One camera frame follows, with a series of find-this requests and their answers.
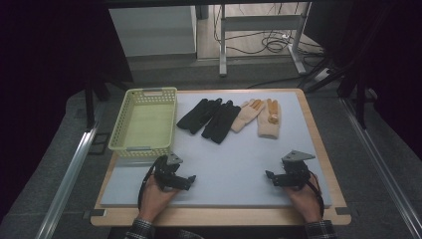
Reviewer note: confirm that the metal floor rail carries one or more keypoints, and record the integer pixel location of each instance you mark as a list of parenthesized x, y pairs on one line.
[(381, 169), (66, 186)]

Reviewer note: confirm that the beige glove with orange palm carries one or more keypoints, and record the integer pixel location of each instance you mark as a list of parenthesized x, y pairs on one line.
[(268, 126)]

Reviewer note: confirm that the wooden table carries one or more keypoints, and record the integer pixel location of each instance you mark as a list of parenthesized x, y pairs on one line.
[(215, 217)]

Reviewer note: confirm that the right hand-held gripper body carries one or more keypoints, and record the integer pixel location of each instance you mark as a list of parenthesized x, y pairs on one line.
[(295, 174)]

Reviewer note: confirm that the white cabinet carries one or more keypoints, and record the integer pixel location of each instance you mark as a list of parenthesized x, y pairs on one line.
[(152, 31)]

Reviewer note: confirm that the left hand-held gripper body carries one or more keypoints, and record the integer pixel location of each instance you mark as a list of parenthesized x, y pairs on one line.
[(167, 174)]

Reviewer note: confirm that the beige glove with orange fingers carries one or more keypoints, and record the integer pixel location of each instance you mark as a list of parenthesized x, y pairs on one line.
[(247, 114)]

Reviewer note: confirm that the black stand legs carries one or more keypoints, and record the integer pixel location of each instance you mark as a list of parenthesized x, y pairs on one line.
[(89, 103)]

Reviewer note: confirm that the person's right hand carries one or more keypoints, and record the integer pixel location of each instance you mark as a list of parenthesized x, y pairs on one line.
[(305, 202)]

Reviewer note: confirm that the black glove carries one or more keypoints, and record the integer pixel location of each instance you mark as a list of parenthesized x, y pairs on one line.
[(195, 116), (220, 124)]

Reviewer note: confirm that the person's left hand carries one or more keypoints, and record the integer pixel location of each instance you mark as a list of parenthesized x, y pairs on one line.
[(156, 199)]

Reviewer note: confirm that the white power strip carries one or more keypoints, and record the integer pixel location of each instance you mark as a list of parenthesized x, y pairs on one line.
[(321, 74)]

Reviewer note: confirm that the pale yellow plastic basket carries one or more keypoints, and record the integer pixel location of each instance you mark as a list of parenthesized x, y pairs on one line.
[(146, 126)]

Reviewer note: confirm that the white metal desk frame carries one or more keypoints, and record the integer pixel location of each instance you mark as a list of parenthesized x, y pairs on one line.
[(260, 22)]

